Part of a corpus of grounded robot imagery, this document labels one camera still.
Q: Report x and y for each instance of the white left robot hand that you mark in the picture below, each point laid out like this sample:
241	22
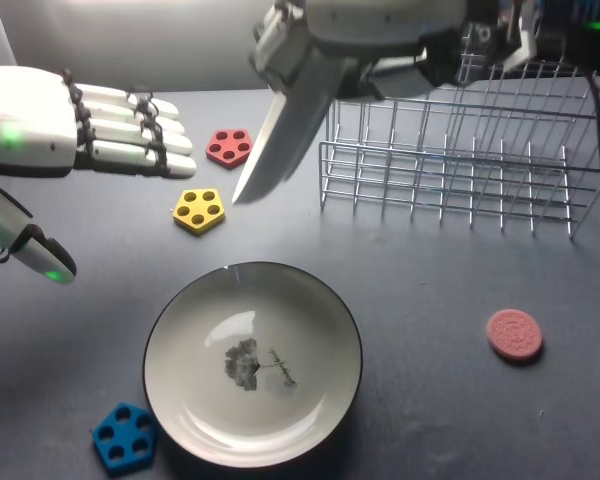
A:
25	120

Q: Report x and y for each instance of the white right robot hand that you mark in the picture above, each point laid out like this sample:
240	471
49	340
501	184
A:
380	20

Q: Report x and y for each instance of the white plate central leaf print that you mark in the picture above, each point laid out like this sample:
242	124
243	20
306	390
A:
260	400

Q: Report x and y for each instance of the white backdrop sheet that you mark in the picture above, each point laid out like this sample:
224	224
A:
130	40

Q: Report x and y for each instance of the yellow pentagon block with holes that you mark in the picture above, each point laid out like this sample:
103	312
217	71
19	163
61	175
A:
199	209

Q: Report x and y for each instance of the red pentagon block with holes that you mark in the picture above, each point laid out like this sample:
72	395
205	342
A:
227	146

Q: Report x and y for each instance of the blue pentagon block with holes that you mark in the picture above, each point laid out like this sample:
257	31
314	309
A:
125	440

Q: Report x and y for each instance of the pink sandwich cookie toy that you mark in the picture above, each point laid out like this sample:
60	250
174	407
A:
514	334

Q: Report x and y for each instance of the grey table cloth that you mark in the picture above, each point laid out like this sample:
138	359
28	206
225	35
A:
455	410

